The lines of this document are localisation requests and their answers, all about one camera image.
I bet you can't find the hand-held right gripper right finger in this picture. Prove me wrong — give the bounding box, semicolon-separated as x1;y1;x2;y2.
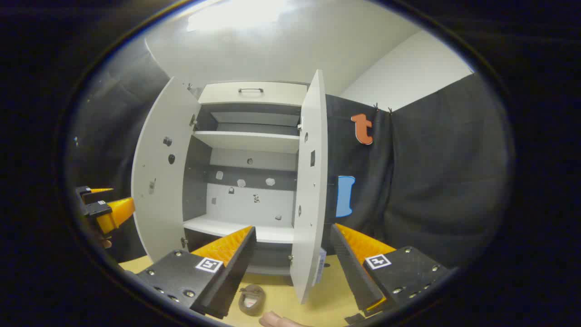
330;223;450;318

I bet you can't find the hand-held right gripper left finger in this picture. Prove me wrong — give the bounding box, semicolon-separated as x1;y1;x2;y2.
125;226;257;320

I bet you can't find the brown fuzzy shoe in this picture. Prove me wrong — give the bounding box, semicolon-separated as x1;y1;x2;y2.
238;284;266;317

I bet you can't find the white cabinet door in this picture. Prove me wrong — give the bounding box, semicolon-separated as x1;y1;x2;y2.
131;76;202;264
290;69;329;305

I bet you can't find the white shoe cabinet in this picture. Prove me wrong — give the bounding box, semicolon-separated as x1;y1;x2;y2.
182;81;311;277

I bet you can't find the white cabinet drawer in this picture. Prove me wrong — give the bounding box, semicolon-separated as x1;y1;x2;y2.
198;82;309;107

